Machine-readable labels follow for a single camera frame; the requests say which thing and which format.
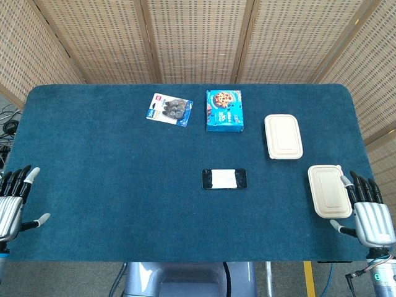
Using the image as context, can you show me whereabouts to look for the black smartphone with blue back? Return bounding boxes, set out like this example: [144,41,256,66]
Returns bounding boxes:
[201,168,248,190]

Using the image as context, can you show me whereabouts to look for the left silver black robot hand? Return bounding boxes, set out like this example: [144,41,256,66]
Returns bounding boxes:
[0,165,51,243]

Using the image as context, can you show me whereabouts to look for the grey robot torso base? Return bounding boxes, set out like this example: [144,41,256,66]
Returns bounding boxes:
[122,261,257,297]

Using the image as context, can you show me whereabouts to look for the black plug cable on arm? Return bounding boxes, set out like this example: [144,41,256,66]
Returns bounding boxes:
[345,252,394,287]

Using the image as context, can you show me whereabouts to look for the blue carpet table cover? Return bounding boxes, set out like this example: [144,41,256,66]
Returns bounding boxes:
[2,83,377,264]

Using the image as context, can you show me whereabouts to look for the beige lidded food container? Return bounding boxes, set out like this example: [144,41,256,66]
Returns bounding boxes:
[264,114,304,160]

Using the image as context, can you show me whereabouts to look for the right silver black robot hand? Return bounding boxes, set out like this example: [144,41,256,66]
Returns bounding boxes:
[329,170,396,250]

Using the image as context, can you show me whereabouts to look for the blue floor cable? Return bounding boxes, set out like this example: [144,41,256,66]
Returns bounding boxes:
[320,262,337,297]

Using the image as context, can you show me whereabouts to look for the beige food container lid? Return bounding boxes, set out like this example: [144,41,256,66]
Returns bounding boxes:
[307,165,353,220]

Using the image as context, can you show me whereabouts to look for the tape rolls blister pack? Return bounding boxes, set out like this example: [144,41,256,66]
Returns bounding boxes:
[145,93,194,127]

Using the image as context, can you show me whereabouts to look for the blue cookie box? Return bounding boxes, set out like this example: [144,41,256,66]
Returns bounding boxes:
[205,89,245,133]

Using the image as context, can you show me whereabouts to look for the woven bamboo folding screen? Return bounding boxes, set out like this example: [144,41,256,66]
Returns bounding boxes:
[0,0,396,199]

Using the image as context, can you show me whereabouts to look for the black cable bundle on floor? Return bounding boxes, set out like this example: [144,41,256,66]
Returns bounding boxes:
[0,103,23,170]

